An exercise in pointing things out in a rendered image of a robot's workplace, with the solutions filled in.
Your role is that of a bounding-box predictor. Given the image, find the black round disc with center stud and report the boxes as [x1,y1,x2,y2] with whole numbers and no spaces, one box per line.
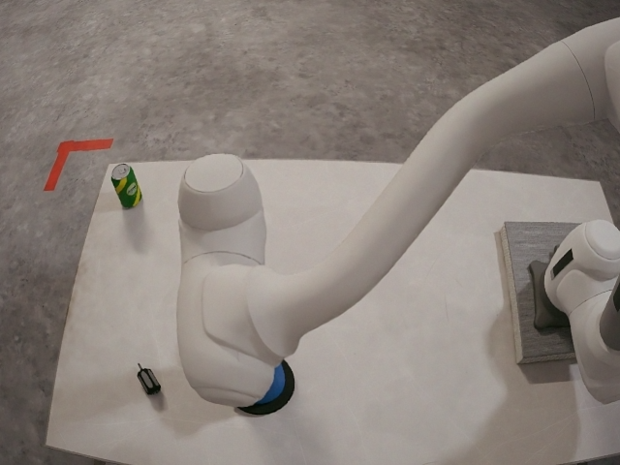
[237,360,295,415]

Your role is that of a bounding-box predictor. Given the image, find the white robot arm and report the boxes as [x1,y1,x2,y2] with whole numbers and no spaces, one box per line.
[176,17,620,407]

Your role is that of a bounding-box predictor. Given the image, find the green drink can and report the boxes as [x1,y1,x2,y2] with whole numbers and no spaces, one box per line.
[111,163,141,208]

